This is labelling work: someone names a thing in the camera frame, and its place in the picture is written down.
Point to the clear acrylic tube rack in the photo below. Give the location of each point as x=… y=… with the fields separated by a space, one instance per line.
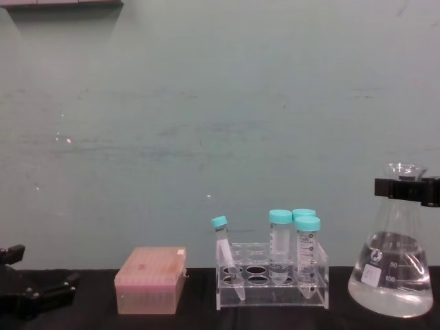
x=271 y=299

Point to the black table cloth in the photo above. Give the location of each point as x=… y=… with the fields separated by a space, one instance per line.
x=192 y=319

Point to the dark wall shelf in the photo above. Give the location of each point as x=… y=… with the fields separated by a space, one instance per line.
x=62 y=3

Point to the pink pipette tip box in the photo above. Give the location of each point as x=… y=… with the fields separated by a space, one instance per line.
x=148 y=275

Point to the wide teal-capped centrifuge tube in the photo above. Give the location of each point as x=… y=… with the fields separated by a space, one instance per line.
x=304 y=212
x=307 y=251
x=280 y=240

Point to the glass conical flask with liquid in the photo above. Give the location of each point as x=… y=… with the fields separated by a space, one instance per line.
x=390 y=275

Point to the slim teal-capped centrifuge tube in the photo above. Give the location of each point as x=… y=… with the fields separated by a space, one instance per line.
x=223 y=245

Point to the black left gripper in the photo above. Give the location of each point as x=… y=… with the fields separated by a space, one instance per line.
x=15 y=302

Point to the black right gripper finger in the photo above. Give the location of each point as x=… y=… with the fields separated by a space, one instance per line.
x=405 y=190
x=432 y=182

